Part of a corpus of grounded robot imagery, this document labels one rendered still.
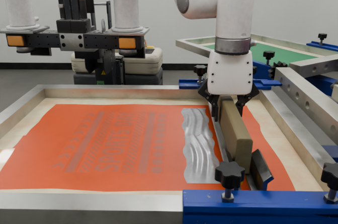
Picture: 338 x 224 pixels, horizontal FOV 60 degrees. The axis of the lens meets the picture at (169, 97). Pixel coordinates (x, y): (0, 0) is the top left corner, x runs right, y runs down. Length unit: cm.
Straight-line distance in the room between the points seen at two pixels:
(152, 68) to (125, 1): 68
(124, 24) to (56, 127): 51
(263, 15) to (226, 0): 403
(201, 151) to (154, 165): 11
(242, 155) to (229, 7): 29
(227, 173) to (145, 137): 34
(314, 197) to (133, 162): 35
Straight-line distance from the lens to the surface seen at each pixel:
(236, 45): 63
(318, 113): 80
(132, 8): 116
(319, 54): 175
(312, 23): 492
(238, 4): 62
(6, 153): 77
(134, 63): 176
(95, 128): 80
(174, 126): 79
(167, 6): 446
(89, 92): 100
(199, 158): 65
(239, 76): 67
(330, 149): 87
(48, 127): 85
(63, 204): 52
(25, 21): 134
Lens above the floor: 132
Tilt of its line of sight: 22 degrees down
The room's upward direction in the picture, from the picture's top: straight up
